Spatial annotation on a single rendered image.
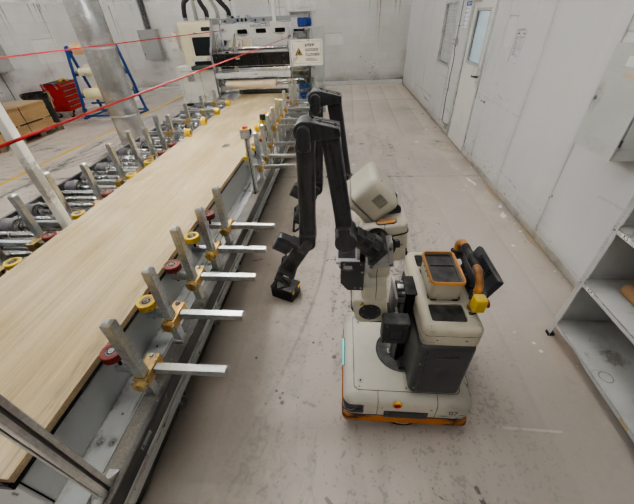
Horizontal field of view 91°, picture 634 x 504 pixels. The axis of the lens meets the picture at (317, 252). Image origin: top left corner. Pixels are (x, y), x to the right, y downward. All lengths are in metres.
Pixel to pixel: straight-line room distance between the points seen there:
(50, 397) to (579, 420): 2.49
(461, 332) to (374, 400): 0.62
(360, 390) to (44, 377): 1.33
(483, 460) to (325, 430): 0.83
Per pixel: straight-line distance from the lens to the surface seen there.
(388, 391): 1.81
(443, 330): 1.42
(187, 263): 1.57
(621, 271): 2.58
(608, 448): 2.44
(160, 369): 1.38
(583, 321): 2.81
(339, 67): 11.77
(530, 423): 2.30
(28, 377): 1.53
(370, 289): 1.41
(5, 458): 1.36
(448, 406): 1.87
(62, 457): 1.18
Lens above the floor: 1.85
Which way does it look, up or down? 37 degrees down
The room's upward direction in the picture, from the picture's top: 3 degrees counter-clockwise
